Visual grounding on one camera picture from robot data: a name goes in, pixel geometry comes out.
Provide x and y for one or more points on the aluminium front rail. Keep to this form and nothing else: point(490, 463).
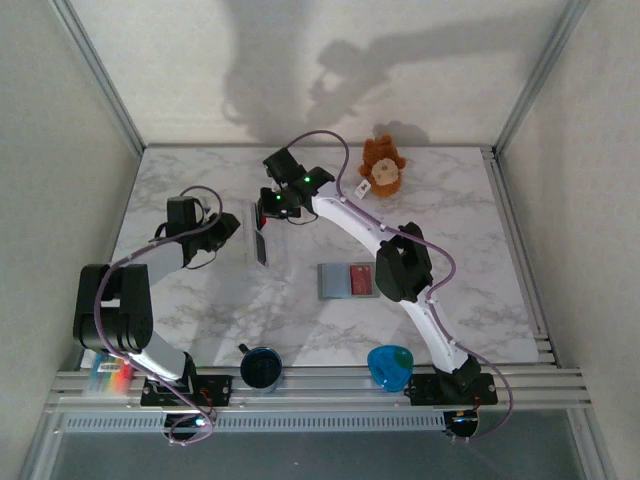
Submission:
point(325, 400)

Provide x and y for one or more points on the white plush toy tag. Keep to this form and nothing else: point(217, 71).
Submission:
point(363, 189)

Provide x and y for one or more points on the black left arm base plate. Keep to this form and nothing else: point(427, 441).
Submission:
point(220, 390)

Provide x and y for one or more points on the green card holder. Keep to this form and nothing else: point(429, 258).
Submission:
point(332, 280)

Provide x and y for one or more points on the coloured marker pen pack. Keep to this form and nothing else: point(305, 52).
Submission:
point(107, 375)

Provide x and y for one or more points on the circuit board with green light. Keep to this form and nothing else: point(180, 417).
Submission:
point(197, 424)
point(462, 421)

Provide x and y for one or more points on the aluminium frame post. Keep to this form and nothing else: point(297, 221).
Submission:
point(540, 70)
point(96, 70)

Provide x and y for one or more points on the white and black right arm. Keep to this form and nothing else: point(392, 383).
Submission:
point(350, 220)

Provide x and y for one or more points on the red card case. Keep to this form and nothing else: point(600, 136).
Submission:
point(250, 240)

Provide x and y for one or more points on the dark blue cup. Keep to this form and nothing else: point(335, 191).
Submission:
point(261, 370)

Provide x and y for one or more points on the blue and green plastic bowl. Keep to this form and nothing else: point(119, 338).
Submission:
point(390, 367)

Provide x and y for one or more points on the aluminium lower frame strut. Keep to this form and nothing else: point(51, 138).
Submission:
point(42, 450)
point(595, 450)

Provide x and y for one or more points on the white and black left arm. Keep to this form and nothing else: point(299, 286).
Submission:
point(160, 260)

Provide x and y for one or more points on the brown plush toy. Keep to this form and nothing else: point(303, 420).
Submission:
point(382, 167)

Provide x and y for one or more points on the aluminium side rail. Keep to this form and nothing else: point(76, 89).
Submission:
point(501, 195)

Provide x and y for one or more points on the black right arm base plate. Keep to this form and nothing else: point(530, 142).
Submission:
point(425, 392)

